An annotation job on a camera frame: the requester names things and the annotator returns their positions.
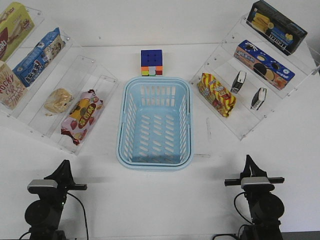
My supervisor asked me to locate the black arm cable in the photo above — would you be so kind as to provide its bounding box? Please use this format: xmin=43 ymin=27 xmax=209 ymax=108
xmin=211 ymin=191 xmax=252 ymax=240
xmin=18 ymin=191 xmax=90 ymax=240

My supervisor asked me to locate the Pocky snack box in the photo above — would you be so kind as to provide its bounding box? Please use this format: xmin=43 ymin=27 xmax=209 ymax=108
xmin=0 ymin=60 xmax=28 ymax=110

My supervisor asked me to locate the black yellow biscuit box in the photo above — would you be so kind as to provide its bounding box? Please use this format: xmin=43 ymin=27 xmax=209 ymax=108
xmin=246 ymin=0 xmax=308 ymax=56

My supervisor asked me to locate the blue cookie bag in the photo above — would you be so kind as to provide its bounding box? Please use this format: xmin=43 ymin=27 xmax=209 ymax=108
xmin=13 ymin=27 xmax=65 ymax=87

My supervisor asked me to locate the clear acrylic left shelf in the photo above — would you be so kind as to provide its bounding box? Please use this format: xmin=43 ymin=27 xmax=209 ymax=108
xmin=0 ymin=5 xmax=119 ymax=157

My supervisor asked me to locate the black white tissue pack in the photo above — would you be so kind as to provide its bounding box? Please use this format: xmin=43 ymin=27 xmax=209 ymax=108
xmin=230 ymin=70 xmax=247 ymax=94
xmin=250 ymin=87 xmax=267 ymax=111

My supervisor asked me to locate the wrapped bread bun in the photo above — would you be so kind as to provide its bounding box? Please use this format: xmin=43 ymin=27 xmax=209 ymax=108
xmin=44 ymin=88 xmax=73 ymax=116

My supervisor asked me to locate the multicoloured puzzle cube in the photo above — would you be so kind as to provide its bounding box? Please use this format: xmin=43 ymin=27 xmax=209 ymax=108
xmin=140 ymin=49 xmax=163 ymax=76

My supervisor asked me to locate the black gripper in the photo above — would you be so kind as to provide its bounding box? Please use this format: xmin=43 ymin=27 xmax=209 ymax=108
xmin=224 ymin=154 xmax=285 ymax=187
xmin=44 ymin=159 xmax=87 ymax=200

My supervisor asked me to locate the clear acrylic right shelf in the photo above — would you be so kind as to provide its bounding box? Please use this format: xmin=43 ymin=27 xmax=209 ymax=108
xmin=190 ymin=15 xmax=320 ymax=140

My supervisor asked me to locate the clear acrylic shelf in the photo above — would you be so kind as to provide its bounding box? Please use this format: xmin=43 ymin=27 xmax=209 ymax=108
xmin=190 ymin=15 xmax=320 ymax=140
xmin=0 ymin=5 xmax=119 ymax=157

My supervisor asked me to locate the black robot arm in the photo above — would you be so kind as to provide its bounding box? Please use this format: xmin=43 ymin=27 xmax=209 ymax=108
xmin=24 ymin=159 xmax=87 ymax=240
xmin=224 ymin=155 xmax=285 ymax=240

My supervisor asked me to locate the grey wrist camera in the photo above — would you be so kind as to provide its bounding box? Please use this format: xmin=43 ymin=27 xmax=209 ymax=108
xmin=240 ymin=176 xmax=275 ymax=192
xmin=27 ymin=179 xmax=58 ymax=194

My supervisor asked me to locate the light blue plastic basket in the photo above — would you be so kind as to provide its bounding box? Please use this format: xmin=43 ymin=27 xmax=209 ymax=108
xmin=116 ymin=76 xmax=194 ymax=172

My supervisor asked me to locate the yellow-green snack box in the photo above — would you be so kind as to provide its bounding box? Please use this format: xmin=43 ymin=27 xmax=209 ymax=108
xmin=0 ymin=2 xmax=35 ymax=62

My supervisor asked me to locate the pink strawberry biscuit pack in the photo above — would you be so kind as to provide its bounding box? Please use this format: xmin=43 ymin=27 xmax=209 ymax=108
xmin=60 ymin=89 xmax=104 ymax=146

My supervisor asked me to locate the red yellow striped biscuit pack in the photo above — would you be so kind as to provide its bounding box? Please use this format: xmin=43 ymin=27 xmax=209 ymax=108
xmin=197 ymin=72 xmax=236 ymax=118

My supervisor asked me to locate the blue pink Oreo box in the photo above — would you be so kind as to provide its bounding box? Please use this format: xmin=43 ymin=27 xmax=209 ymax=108
xmin=234 ymin=40 xmax=296 ymax=90

